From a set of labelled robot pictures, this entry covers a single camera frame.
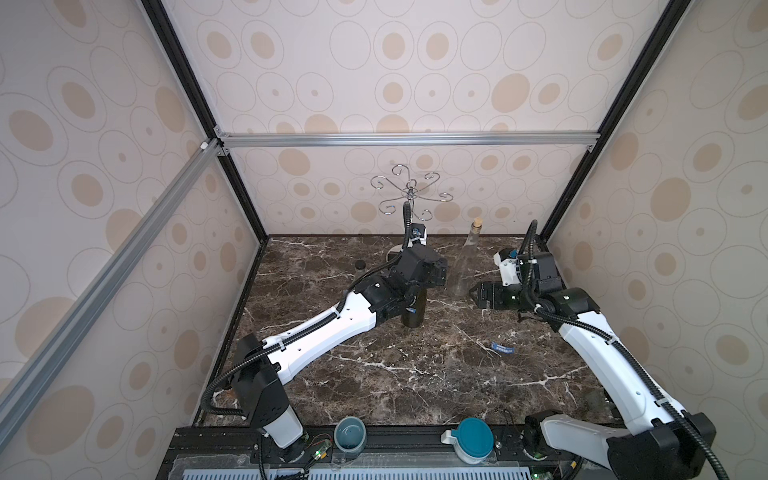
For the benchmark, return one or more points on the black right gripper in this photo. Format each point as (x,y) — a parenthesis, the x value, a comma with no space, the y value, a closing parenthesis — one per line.
(489,294)

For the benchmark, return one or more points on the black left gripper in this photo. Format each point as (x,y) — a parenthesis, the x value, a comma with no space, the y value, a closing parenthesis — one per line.
(433,276)

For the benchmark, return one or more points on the clear glass bottle cork stopper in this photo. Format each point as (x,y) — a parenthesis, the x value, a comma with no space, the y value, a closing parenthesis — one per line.
(463,271)

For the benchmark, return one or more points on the dark green wine bottle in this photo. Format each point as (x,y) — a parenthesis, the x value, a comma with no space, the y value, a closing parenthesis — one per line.
(413,316)

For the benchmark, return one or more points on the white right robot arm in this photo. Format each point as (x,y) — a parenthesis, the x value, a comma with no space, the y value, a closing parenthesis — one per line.
(659,438)

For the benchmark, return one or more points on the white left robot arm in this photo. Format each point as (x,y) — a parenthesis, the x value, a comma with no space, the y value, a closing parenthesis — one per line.
(263,368)

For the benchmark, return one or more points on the clear bottle black cap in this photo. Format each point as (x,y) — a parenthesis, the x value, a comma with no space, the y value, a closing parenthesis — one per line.
(360,269)

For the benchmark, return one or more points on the chrome glass rack stand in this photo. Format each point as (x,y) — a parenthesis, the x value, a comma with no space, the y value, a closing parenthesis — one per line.
(409,191)

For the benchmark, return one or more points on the teal lid white container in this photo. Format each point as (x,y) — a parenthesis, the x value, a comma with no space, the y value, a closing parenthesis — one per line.
(472,441)

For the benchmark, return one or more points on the grey teal cup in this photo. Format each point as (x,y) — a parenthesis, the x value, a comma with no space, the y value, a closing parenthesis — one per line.
(350,436)

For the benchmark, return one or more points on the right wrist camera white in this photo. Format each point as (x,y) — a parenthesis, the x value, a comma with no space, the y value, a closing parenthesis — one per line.
(508,265)

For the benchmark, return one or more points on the horizontal aluminium rail back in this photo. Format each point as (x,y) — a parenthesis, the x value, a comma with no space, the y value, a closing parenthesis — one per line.
(420,139)

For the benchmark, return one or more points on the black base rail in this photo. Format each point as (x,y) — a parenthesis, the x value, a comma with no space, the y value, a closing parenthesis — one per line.
(390,452)

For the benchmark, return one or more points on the aluminium rail left side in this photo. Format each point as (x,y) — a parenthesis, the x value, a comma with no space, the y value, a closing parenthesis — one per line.
(41,370)

